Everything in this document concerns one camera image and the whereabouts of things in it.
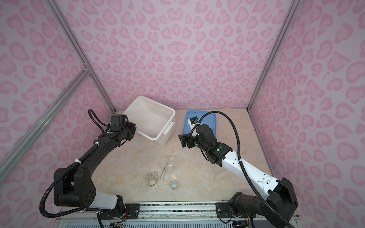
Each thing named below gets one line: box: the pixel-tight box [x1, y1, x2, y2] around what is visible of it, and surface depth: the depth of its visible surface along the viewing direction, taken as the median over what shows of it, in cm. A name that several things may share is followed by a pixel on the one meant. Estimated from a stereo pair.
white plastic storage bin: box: [123, 95, 177, 145], surface depth 97 cm
